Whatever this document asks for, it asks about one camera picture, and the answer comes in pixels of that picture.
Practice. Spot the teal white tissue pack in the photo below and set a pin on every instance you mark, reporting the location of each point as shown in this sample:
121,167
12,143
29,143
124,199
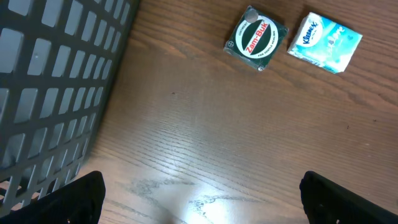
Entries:
324,43

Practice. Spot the grey plastic shopping basket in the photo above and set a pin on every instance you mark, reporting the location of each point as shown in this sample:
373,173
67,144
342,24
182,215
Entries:
58,62

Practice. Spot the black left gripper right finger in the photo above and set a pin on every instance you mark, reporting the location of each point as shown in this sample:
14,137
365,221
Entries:
327,202

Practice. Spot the dark green round-label pack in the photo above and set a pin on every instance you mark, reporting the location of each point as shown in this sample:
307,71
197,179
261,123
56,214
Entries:
255,39

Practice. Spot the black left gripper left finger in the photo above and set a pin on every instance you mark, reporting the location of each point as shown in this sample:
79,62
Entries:
78,202

